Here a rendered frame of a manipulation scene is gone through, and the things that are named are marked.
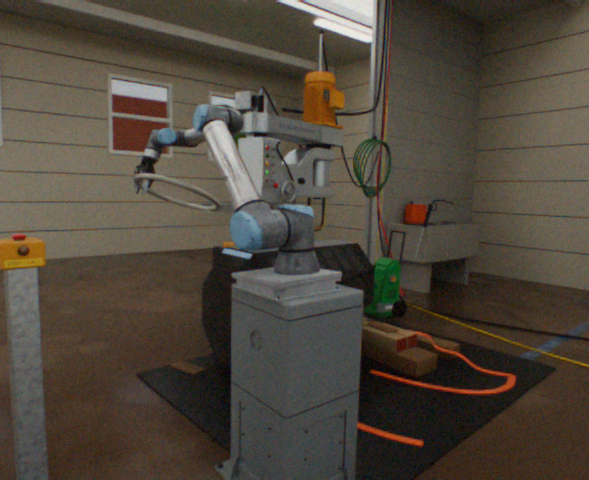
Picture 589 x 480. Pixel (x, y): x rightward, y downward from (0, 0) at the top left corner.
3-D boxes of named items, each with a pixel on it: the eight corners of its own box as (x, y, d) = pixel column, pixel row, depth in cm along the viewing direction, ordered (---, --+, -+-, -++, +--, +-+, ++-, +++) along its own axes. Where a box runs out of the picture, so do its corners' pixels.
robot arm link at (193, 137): (253, 107, 198) (192, 130, 253) (229, 104, 191) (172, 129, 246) (254, 132, 199) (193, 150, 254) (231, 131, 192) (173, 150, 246)
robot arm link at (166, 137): (179, 128, 237) (171, 132, 247) (159, 126, 231) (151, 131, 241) (180, 145, 238) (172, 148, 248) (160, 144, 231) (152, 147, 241)
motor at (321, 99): (314, 131, 354) (316, 81, 349) (347, 128, 334) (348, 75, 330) (293, 126, 332) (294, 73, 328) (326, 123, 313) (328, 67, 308)
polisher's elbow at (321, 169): (299, 186, 338) (300, 161, 336) (315, 187, 352) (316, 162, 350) (318, 186, 326) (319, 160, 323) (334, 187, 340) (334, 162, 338)
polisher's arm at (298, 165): (313, 209, 355) (315, 149, 350) (337, 211, 341) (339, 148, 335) (250, 211, 298) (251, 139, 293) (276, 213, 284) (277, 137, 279)
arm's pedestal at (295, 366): (372, 483, 184) (382, 291, 175) (280, 538, 153) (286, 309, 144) (299, 432, 223) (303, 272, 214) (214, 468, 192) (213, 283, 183)
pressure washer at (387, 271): (385, 308, 473) (389, 229, 464) (407, 316, 442) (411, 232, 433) (358, 311, 458) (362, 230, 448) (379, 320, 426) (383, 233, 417)
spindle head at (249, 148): (272, 205, 317) (273, 143, 312) (296, 207, 303) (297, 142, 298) (237, 206, 289) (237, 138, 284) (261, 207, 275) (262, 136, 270)
